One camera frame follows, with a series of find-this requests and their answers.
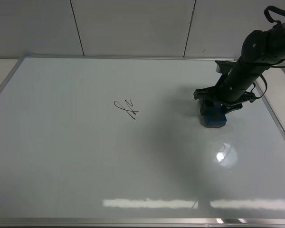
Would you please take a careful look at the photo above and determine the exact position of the blue board eraser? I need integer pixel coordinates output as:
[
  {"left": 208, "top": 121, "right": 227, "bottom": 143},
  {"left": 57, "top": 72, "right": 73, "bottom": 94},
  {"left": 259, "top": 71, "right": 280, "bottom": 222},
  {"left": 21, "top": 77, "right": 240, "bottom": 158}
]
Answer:
[{"left": 199, "top": 99, "right": 227, "bottom": 129}]

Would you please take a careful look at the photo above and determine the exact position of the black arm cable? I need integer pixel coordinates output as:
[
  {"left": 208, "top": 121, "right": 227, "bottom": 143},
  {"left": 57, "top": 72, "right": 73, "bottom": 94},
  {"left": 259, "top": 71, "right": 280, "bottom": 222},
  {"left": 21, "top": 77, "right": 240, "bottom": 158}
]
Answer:
[{"left": 249, "top": 5, "right": 285, "bottom": 99}]

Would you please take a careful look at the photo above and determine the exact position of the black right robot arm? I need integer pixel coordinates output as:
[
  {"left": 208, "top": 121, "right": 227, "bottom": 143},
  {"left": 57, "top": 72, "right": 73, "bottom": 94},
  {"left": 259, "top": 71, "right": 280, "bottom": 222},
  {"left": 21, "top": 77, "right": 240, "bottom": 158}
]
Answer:
[{"left": 193, "top": 23, "right": 285, "bottom": 115}]

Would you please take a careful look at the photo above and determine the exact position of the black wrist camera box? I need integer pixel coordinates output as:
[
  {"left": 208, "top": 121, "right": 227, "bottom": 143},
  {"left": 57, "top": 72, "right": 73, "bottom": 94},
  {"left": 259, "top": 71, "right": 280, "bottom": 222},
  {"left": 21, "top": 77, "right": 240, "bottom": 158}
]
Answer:
[{"left": 215, "top": 60, "right": 235, "bottom": 75}]

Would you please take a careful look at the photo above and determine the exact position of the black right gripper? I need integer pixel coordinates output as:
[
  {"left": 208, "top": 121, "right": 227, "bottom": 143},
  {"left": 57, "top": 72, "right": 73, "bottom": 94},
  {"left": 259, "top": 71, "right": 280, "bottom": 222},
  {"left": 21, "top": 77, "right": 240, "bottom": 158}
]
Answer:
[{"left": 193, "top": 86, "right": 257, "bottom": 112}]

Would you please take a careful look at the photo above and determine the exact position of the white whiteboard aluminium frame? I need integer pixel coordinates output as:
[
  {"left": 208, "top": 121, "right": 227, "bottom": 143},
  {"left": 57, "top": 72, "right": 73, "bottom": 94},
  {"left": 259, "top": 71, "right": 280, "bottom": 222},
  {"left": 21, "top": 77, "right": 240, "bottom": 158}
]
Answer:
[{"left": 0, "top": 56, "right": 285, "bottom": 228}]

